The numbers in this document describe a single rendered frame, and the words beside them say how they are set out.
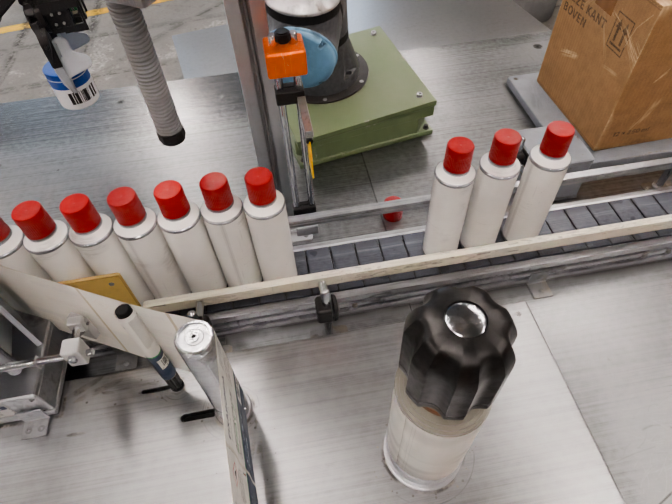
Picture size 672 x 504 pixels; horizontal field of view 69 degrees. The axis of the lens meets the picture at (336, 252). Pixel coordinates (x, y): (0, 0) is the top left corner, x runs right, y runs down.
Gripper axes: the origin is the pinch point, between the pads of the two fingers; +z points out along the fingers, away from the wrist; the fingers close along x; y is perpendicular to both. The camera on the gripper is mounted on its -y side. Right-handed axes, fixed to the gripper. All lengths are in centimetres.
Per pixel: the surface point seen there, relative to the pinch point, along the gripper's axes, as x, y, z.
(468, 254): -56, 50, 9
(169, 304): -49, 9, 9
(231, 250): -49, 19, 1
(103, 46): 215, -21, 99
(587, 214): -54, 73, 12
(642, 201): -55, 83, 12
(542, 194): -56, 60, 0
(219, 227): -49, 18, -3
